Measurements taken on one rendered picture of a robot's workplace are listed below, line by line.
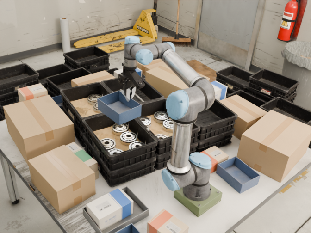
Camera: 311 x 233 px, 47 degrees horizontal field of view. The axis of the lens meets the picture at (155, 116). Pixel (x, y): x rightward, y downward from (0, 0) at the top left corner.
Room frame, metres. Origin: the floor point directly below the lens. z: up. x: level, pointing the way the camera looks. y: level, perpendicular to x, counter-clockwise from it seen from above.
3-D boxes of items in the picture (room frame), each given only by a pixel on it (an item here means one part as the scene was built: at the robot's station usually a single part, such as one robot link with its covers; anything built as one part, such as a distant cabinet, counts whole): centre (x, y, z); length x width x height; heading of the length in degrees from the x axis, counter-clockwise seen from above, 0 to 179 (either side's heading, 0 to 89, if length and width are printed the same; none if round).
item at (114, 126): (1.79, 0.21, 0.86); 0.10 x 0.10 x 0.01
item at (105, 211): (1.23, 0.20, 0.75); 0.20 x 0.12 x 0.09; 131
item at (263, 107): (2.57, -1.12, 0.37); 0.40 x 0.30 x 0.45; 44
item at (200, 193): (1.39, -0.25, 0.81); 0.15 x 0.15 x 0.10
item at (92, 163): (1.56, 0.41, 0.79); 0.24 x 0.06 x 0.06; 45
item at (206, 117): (1.99, -0.29, 0.87); 0.40 x 0.30 x 0.11; 33
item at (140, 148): (1.66, 0.21, 0.92); 0.40 x 0.30 x 0.02; 33
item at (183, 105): (1.31, -0.13, 1.13); 0.15 x 0.12 x 0.55; 124
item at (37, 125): (1.80, 0.73, 0.80); 0.40 x 0.30 x 0.20; 37
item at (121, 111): (1.64, 0.20, 1.10); 0.20 x 0.15 x 0.07; 44
